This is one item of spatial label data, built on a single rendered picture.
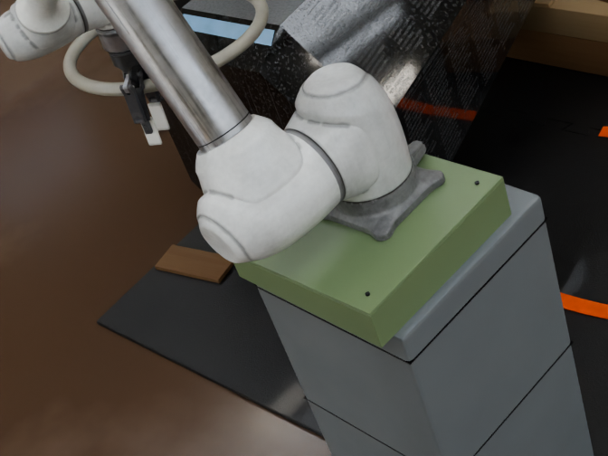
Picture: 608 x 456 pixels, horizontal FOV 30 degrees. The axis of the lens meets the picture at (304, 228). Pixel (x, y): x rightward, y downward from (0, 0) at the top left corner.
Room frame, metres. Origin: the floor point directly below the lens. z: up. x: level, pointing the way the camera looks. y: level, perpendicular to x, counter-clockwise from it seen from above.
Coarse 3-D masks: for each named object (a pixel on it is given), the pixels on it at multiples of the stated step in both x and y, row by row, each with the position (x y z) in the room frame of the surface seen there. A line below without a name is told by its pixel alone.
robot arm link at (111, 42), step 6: (96, 30) 2.14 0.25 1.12; (114, 30) 2.11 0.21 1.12; (102, 36) 2.13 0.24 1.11; (108, 36) 2.12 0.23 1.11; (114, 36) 2.11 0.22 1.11; (102, 42) 2.13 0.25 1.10; (108, 42) 2.12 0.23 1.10; (114, 42) 2.11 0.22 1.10; (120, 42) 2.11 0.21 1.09; (108, 48) 2.12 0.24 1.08; (114, 48) 2.11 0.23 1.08; (120, 48) 2.11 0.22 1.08; (126, 48) 2.11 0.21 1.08
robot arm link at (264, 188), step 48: (96, 0) 1.64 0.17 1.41; (144, 0) 1.61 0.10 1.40; (144, 48) 1.59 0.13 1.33; (192, 48) 1.58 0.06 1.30; (192, 96) 1.55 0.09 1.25; (240, 144) 1.49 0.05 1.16; (288, 144) 1.51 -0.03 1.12; (240, 192) 1.45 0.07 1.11; (288, 192) 1.45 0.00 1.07; (336, 192) 1.48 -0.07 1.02; (240, 240) 1.41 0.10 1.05; (288, 240) 1.43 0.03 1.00
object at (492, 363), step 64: (512, 192) 1.57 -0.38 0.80; (512, 256) 1.48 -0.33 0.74; (320, 320) 1.51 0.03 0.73; (448, 320) 1.38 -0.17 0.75; (512, 320) 1.46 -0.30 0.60; (320, 384) 1.59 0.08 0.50; (384, 384) 1.41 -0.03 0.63; (448, 384) 1.36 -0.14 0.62; (512, 384) 1.44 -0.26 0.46; (576, 384) 1.53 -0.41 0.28; (384, 448) 1.47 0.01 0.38; (448, 448) 1.33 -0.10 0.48; (512, 448) 1.41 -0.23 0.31; (576, 448) 1.51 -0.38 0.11
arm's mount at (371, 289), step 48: (432, 192) 1.55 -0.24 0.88; (480, 192) 1.50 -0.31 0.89; (336, 240) 1.53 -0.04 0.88; (432, 240) 1.43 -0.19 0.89; (480, 240) 1.47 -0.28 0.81; (288, 288) 1.50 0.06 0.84; (336, 288) 1.41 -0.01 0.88; (384, 288) 1.37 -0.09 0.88; (432, 288) 1.40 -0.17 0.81; (384, 336) 1.33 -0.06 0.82
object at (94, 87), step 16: (256, 0) 2.37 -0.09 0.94; (256, 16) 2.28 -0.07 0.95; (96, 32) 2.51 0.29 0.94; (256, 32) 2.22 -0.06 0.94; (80, 48) 2.44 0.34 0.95; (224, 48) 2.17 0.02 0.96; (240, 48) 2.17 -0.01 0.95; (64, 64) 2.36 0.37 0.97; (80, 80) 2.25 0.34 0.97; (144, 80) 2.15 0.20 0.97
